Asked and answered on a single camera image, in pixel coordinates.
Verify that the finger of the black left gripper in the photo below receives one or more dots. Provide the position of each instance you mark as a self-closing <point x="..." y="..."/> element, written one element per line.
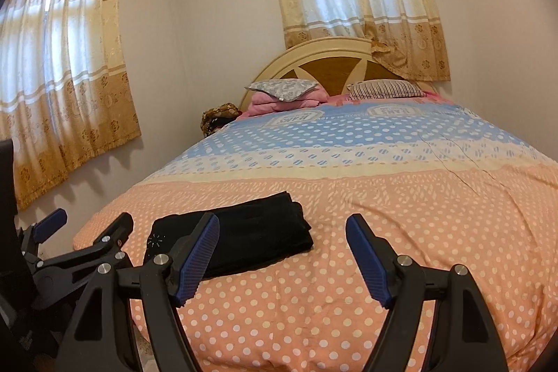
<point x="110" y="240"/>
<point x="35" y="235"/>

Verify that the grey floral pillow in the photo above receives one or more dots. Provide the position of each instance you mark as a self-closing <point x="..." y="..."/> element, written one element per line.
<point x="285" y="90"/>

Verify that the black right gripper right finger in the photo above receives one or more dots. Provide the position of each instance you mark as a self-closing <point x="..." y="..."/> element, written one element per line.
<point x="463" y="335"/>

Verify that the brown patterned bundle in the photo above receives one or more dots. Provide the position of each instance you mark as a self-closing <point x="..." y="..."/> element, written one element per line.
<point x="217" y="118"/>

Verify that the cream wooden headboard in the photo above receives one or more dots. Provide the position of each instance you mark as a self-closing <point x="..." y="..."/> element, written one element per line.
<point x="335" y="63"/>

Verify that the black pants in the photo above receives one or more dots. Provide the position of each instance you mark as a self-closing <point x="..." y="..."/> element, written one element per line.
<point x="258" y="233"/>

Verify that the striped pillow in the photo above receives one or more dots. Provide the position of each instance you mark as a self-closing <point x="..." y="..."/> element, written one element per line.
<point x="384" y="89"/>

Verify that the gold curtain side window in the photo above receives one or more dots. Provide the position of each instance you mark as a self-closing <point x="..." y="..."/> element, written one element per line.
<point x="65" y="92"/>

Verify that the pink blue polka-dot bedspread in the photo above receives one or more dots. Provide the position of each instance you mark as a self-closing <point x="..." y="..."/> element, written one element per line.
<point x="441" y="184"/>

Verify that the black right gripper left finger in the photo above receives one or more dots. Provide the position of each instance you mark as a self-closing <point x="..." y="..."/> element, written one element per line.
<point x="100" y="335"/>

